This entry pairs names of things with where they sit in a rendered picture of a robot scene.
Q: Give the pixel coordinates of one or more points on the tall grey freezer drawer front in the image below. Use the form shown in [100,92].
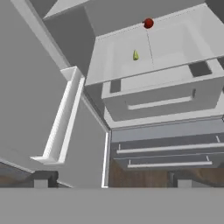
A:
[163,132]

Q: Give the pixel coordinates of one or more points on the low grey freezer drawer front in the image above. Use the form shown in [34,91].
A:
[175,159]

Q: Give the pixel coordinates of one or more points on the white fridge door shelf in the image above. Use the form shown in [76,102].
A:
[65,116]

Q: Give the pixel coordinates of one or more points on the white open fridge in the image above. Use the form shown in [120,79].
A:
[116,20]

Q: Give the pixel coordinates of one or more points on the yellow-green lemon wedge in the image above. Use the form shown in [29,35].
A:
[135,55]

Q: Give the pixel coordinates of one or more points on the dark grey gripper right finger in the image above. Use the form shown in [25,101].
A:
[183,176]

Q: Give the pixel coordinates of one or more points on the clear glass fridge shelf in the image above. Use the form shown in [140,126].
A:
[172,43]

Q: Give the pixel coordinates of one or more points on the white crisper drawer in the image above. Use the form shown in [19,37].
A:
[163,90]

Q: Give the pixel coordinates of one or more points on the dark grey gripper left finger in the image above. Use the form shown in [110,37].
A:
[46,175]

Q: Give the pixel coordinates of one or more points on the grey fridge door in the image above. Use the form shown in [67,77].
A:
[26,87]

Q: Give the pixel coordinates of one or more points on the red apple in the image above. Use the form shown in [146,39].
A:
[148,23]

